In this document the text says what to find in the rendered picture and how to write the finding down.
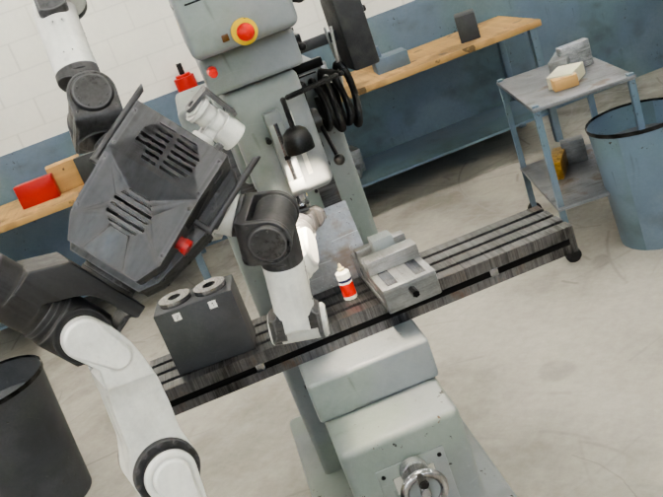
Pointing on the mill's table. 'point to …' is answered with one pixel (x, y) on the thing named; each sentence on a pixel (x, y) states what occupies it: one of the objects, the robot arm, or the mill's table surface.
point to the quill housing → (264, 175)
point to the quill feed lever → (327, 136)
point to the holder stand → (204, 323)
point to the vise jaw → (390, 256)
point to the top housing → (268, 22)
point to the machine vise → (399, 279)
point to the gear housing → (252, 62)
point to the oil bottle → (345, 283)
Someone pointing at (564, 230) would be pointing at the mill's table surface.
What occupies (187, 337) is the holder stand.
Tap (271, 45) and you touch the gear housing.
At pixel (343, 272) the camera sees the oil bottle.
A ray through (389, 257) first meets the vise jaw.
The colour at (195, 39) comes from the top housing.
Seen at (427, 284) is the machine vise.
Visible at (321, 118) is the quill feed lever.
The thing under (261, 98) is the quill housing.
